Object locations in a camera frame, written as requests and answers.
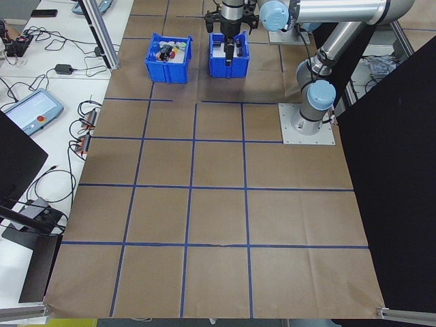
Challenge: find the black frame cover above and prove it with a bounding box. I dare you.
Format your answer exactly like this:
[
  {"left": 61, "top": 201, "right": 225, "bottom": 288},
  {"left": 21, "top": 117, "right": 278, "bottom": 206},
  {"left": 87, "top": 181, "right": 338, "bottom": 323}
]
[{"left": 308, "top": 20, "right": 436, "bottom": 316}]

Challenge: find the black orange usb hub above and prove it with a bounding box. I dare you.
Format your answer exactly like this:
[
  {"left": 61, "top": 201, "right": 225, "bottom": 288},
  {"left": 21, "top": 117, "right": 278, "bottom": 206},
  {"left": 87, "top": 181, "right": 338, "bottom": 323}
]
[
  {"left": 76, "top": 134, "right": 93, "bottom": 157},
  {"left": 81, "top": 108, "right": 99, "bottom": 130}
]

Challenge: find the aluminium profile post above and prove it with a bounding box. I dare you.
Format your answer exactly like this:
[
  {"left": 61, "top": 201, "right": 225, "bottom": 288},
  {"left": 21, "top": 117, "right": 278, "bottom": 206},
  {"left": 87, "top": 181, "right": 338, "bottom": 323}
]
[{"left": 78, "top": 0, "right": 121, "bottom": 71}]

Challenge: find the black monitor panel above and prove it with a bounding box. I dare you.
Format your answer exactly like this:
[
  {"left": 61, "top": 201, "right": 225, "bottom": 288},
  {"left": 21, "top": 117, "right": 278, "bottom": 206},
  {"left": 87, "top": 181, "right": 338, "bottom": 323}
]
[{"left": 0, "top": 110, "right": 49, "bottom": 205}]

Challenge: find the blue bin with buttons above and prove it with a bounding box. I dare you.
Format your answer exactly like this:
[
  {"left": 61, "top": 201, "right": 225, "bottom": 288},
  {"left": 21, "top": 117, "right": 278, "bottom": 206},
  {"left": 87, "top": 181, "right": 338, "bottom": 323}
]
[{"left": 144, "top": 32, "right": 193, "bottom": 84}]

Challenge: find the crumpled clear plastic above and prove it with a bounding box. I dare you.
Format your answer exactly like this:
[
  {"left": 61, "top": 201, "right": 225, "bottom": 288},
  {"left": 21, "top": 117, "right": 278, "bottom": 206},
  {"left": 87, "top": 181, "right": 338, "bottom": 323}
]
[{"left": 361, "top": 53, "right": 402, "bottom": 82}]

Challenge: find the metal frame bar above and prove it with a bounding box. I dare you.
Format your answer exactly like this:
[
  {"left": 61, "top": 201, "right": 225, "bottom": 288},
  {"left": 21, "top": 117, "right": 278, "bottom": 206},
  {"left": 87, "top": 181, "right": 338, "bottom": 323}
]
[{"left": 388, "top": 20, "right": 416, "bottom": 61}]

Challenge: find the white side desk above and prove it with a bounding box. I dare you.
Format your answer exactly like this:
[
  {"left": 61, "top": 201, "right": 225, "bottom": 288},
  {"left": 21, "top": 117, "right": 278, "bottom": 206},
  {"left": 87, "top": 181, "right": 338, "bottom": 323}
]
[{"left": 0, "top": 0, "right": 134, "bottom": 307}]

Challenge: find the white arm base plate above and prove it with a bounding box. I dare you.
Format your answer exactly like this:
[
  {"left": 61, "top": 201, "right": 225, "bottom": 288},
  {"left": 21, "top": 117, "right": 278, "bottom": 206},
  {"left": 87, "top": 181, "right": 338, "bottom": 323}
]
[
  {"left": 268, "top": 29, "right": 311, "bottom": 46},
  {"left": 278, "top": 102, "right": 337, "bottom": 146}
]

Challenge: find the blue bin with capacitors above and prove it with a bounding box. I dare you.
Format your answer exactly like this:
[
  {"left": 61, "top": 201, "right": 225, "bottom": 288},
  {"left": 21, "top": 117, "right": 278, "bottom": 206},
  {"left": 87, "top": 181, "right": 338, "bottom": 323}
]
[{"left": 208, "top": 30, "right": 251, "bottom": 79}]

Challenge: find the black stand base plate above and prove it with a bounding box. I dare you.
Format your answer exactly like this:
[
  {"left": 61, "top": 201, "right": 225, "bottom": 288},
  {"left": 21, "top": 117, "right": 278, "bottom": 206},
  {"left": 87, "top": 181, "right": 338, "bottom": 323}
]
[{"left": 1, "top": 224, "right": 63, "bottom": 304}]

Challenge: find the blue grey teach pendant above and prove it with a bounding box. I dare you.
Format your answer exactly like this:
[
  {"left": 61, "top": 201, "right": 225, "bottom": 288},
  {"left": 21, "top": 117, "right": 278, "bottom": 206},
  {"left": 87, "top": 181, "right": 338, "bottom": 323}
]
[
  {"left": 72, "top": 0, "right": 114, "bottom": 15},
  {"left": 0, "top": 87, "right": 65, "bottom": 137}
]

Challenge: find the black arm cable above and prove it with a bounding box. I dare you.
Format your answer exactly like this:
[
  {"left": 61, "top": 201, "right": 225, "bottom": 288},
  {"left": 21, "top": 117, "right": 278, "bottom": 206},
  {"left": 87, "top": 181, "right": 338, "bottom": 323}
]
[{"left": 295, "top": 23, "right": 320, "bottom": 83}]

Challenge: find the black device with red button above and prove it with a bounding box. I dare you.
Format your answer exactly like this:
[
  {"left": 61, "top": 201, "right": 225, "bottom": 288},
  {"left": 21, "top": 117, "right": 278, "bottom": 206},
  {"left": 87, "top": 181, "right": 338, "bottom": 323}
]
[{"left": 3, "top": 33, "right": 34, "bottom": 58}]

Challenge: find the dark grey box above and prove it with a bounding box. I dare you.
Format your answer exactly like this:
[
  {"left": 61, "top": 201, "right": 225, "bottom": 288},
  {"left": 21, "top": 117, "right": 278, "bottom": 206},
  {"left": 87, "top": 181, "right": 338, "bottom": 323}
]
[{"left": 25, "top": 196, "right": 52, "bottom": 219}]

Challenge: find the aluminium table edge profile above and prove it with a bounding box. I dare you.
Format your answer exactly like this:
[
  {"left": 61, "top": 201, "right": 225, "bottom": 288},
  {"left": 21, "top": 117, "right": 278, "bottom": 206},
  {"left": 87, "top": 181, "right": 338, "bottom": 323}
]
[
  {"left": 375, "top": 305, "right": 436, "bottom": 322},
  {"left": 0, "top": 302, "right": 52, "bottom": 321}
]

